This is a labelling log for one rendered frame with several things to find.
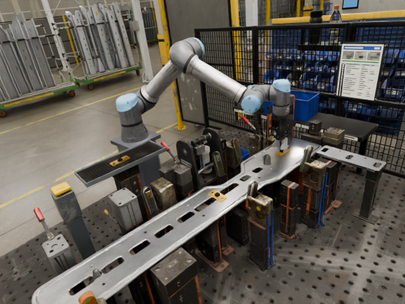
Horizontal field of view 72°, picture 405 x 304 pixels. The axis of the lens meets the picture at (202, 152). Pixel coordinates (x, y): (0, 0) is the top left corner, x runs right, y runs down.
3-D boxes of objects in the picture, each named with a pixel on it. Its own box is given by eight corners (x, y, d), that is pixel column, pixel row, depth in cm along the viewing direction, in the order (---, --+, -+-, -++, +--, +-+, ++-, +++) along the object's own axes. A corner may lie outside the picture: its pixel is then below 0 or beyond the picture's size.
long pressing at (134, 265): (49, 351, 69) (46, 348, 69) (28, 294, 85) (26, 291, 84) (325, 146, 145) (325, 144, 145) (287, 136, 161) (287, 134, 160)
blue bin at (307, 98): (307, 121, 166) (308, 100, 160) (262, 113, 186) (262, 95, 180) (318, 113, 177) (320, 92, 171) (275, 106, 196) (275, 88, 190)
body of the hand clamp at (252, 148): (258, 193, 163) (258, 140, 147) (249, 189, 168) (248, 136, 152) (265, 189, 166) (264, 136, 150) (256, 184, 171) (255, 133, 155)
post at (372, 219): (374, 225, 132) (386, 174, 119) (350, 215, 140) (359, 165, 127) (379, 218, 136) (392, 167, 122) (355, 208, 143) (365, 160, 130)
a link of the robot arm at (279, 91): (272, 78, 128) (291, 78, 125) (272, 101, 133) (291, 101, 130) (269, 83, 122) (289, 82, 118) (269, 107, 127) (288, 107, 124)
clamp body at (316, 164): (316, 233, 132) (322, 171, 116) (294, 222, 140) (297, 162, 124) (325, 223, 137) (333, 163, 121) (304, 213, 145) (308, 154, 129)
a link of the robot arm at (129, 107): (115, 124, 149) (108, 99, 143) (130, 115, 160) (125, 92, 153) (134, 125, 144) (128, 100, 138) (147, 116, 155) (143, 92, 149)
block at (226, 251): (226, 256, 125) (221, 205, 112) (207, 242, 134) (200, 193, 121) (234, 250, 128) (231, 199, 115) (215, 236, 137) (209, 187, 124)
